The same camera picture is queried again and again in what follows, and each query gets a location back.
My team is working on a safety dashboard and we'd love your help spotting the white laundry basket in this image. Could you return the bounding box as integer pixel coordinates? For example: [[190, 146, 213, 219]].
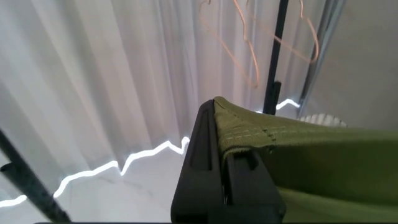
[[297, 113, 348, 128]]

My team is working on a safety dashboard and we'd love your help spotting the black clothes rack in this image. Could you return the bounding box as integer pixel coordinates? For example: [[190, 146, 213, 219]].
[[0, 0, 290, 223]]

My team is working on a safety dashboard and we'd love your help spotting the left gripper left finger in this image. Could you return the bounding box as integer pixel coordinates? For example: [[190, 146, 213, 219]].
[[170, 99, 225, 223]]

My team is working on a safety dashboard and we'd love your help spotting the white curtain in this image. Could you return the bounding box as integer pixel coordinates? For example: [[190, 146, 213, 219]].
[[0, 0, 330, 206]]

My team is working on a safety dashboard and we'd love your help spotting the green printed shirt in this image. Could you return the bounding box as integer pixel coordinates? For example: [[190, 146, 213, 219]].
[[213, 95, 398, 223]]

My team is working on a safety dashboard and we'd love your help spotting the pink clothes hanger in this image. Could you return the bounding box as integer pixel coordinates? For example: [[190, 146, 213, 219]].
[[247, 0, 321, 65], [198, 0, 261, 90]]

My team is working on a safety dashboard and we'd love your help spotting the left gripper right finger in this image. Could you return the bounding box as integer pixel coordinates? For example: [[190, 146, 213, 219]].
[[223, 149, 286, 223]]

